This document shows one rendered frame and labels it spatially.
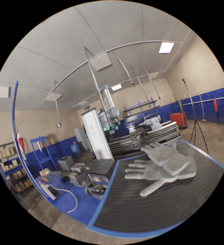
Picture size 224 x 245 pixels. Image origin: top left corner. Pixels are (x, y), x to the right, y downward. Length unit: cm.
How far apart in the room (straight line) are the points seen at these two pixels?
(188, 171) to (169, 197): 8
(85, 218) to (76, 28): 258
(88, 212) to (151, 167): 61
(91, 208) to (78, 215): 14
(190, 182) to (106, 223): 21
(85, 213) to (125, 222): 57
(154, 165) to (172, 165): 6
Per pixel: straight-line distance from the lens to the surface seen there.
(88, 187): 71
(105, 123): 129
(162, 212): 20
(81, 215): 75
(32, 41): 217
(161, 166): 26
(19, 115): 460
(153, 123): 226
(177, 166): 23
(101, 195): 64
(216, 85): 403
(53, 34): 204
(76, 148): 481
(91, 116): 132
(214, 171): 28
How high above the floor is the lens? 145
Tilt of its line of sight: level
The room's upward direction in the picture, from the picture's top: 19 degrees counter-clockwise
